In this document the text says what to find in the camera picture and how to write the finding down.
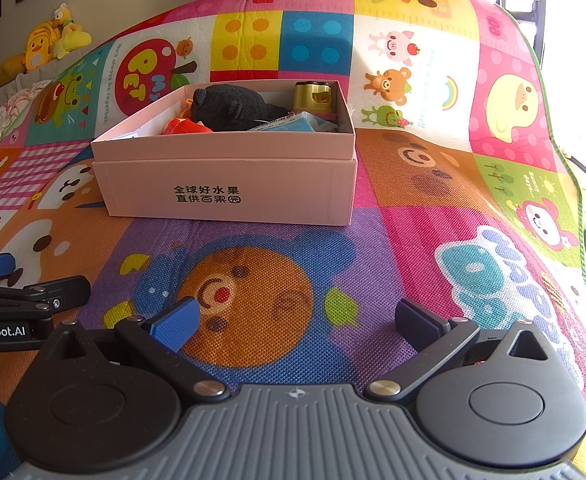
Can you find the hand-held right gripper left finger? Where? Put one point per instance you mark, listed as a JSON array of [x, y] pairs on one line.
[[175, 325]]

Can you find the blue white cotton pad pack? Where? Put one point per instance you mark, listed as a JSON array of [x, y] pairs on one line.
[[298, 124]]

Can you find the white pink patterned cloth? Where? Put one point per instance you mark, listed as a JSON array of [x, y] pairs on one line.
[[15, 110]]

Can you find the red toy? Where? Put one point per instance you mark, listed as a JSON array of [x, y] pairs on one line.
[[185, 126]]

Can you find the yellow plush toy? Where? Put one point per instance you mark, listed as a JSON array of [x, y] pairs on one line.
[[73, 35]]

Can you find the yellow duck plush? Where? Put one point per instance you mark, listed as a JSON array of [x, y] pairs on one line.
[[40, 50]]

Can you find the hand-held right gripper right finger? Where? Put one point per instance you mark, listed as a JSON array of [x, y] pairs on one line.
[[415, 322]]

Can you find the black plush toy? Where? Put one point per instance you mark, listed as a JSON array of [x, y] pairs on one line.
[[233, 107]]

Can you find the yellow pink toy cup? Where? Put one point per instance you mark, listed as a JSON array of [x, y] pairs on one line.
[[313, 97]]

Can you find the colourful cartoon play mat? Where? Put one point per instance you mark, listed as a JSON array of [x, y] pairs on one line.
[[448, 170]]

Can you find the pink cardboard box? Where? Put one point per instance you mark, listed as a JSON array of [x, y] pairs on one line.
[[298, 190]]

